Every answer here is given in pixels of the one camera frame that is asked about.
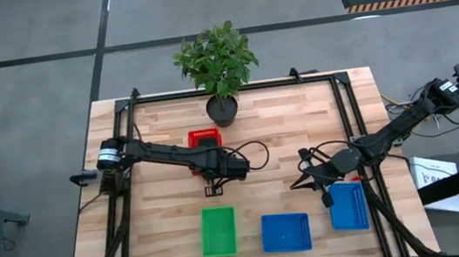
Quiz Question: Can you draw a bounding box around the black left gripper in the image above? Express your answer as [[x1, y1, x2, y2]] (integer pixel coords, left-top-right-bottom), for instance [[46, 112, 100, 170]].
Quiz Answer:
[[200, 151, 253, 198]]

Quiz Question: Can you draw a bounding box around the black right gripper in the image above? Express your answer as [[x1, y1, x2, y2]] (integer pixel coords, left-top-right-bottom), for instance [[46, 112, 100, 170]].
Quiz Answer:
[[286, 145, 368, 193]]

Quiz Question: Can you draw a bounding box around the green plastic basket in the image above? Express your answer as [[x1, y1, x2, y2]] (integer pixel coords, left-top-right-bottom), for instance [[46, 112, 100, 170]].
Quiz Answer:
[[197, 204, 241, 257]]

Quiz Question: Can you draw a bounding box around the blue plastic basket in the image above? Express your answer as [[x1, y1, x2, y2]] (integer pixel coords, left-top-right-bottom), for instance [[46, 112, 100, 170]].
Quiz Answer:
[[326, 179, 372, 235], [259, 208, 314, 257]]

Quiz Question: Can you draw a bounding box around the red plastic basket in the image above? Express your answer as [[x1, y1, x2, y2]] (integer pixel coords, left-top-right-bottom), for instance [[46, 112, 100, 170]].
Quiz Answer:
[[186, 126, 227, 178]]

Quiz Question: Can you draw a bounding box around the white cardboard box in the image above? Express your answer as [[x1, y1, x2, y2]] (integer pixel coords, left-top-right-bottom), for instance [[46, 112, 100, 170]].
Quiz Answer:
[[408, 151, 459, 220]]

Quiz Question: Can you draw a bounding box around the potted tree in black pot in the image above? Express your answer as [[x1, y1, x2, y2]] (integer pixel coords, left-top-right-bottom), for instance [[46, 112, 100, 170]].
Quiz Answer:
[[168, 17, 267, 133]]

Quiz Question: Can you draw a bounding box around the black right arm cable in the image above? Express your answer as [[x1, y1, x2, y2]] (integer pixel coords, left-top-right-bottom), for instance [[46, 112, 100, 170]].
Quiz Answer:
[[294, 135, 373, 186]]

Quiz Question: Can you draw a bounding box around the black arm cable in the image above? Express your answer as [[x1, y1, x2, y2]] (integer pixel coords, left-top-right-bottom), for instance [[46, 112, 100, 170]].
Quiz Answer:
[[213, 138, 273, 177], [294, 135, 373, 186]]

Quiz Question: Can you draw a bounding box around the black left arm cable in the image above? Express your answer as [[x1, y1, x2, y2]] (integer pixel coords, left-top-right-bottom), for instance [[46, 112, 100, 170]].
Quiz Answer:
[[213, 138, 273, 177]]

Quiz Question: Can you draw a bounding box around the black aluminium rig frame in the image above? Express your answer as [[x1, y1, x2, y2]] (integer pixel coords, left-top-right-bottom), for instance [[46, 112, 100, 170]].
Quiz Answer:
[[44, 52, 443, 257]]

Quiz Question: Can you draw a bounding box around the black table edge mount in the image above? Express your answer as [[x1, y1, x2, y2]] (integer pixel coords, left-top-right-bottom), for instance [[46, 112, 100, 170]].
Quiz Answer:
[[68, 169, 101, 188]]

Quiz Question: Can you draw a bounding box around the loose cable bundle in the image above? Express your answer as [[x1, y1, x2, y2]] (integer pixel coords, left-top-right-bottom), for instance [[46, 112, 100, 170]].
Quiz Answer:
[[380, 78, 459, 145]]

